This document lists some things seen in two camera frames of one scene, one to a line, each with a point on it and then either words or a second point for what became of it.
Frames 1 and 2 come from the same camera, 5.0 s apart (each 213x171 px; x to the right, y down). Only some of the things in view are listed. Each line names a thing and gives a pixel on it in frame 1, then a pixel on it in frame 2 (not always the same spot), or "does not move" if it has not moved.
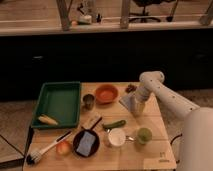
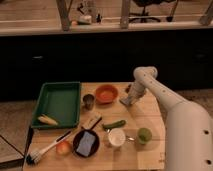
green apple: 144,135 does not move
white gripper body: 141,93 to 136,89
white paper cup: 117,137 does not move
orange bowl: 106,93 does not move
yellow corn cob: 47,120 does not move
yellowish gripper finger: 137,106 to 132,98
